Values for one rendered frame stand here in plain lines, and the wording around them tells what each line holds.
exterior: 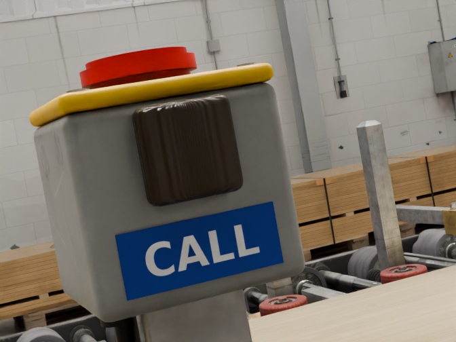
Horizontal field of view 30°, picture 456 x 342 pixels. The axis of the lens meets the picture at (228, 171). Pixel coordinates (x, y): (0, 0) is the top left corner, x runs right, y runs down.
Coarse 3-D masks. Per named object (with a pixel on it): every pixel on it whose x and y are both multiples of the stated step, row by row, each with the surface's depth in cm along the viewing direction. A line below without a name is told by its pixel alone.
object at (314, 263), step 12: (408, 240) 217; (348, 252) 212; (408, 252) 217; (312, 264) 208; (324, 264) 209; (336, 264) 210; (264, 288) 203; (336, 288) 210; (252, 312) 202; (60, 324) 187; (72, 324) 187; (84, 324) 188; (96, 324) 189; (12, 336) 183; (60, 336) 186; (96, 336) 189
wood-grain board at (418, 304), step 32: (384, 288) 137; (416, 288) 133; (448, 288) 129; (256, 320) 131; (288, 320) 127; (320, 320) 124; (352, 320) 120; (384, 320) 117; (416, 320) 114; (448, 320) 112
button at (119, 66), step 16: (160, 48) 28; (176, 48) 28; (96, 64) 28; (112, 64) 27; (128, 64) 27; (144, 64) 27; (160, 64) 27; (176, 64) 28; (192, 64) 29; (96, 80) 28; (112, 80) 28; (128, 80) 28; (144, 80) 28
